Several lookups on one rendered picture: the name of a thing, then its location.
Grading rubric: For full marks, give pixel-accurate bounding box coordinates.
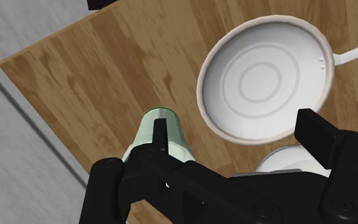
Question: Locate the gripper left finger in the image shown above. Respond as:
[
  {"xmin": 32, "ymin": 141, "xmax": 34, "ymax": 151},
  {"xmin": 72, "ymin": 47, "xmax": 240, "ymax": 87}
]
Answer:
[{"xmin": 78, "ymin": 118, "xmax": 284, "ymax": 224}]

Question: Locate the white frying pan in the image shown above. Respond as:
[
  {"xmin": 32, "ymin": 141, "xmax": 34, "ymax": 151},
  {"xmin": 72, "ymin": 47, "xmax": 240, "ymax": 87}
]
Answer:
[{"xmin": 196, "ymin": 15, "xmax": 358, "ymax": 146}]

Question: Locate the white bowl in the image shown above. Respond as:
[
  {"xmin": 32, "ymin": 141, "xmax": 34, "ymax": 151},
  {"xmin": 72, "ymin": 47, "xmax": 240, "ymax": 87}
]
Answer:
[{"xmin": 256, "ymin": 144, "xmax": 332, "ymax": 178}]

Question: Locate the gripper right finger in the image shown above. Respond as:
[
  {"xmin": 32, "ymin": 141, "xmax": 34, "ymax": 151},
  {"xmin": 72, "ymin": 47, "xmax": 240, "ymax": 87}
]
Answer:
[{"xmin": 294, "ymin": 108, "xmax": 358, "ymax": 224}]

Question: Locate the pale green cup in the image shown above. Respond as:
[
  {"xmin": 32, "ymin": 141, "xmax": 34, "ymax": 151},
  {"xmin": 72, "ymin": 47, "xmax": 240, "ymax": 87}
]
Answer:
[{"xmin": 122, "ymin": 107, "xmax": 196, "ymax": 164}]

